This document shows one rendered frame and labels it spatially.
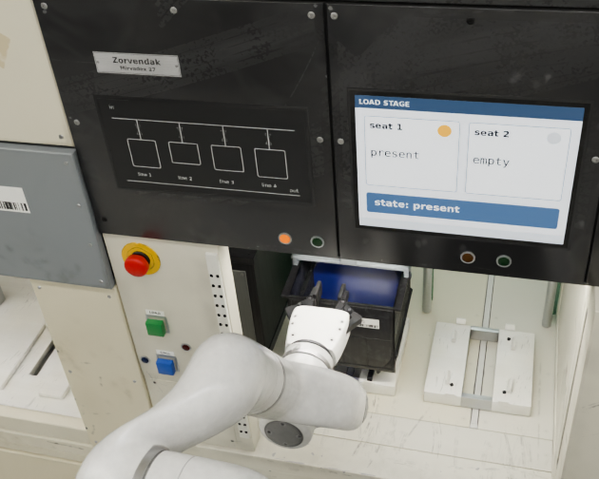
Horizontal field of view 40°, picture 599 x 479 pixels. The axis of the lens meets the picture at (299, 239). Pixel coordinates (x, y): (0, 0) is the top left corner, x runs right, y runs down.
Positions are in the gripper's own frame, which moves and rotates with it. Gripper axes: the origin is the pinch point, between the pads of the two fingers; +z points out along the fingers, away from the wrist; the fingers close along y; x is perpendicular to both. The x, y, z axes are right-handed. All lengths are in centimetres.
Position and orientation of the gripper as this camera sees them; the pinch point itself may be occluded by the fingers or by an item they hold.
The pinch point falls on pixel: (329, 295)
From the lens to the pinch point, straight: 148.7
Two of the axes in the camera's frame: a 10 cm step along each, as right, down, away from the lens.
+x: -0.8, -7.8, -6.2
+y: 9.7, 1.0, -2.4
